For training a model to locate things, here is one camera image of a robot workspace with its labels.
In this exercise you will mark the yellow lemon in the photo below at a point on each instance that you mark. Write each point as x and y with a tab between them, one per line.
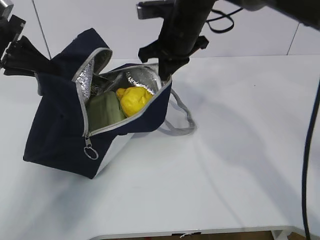
133	99

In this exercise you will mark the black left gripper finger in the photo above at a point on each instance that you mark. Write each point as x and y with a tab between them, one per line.
10	71
30	58

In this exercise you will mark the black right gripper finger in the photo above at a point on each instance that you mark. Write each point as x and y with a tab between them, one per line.
167	66

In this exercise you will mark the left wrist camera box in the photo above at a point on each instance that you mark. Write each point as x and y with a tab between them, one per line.
6	7

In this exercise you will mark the green lid food container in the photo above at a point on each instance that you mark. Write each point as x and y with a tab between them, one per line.
104	110

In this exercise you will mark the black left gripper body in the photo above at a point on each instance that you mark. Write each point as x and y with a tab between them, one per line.
10	31

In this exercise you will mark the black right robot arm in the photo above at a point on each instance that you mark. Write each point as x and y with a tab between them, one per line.
183	20

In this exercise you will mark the navy insulated lunch bag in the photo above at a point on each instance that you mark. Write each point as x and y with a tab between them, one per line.
60	138

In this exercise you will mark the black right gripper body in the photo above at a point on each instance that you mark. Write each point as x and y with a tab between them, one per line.
175	45

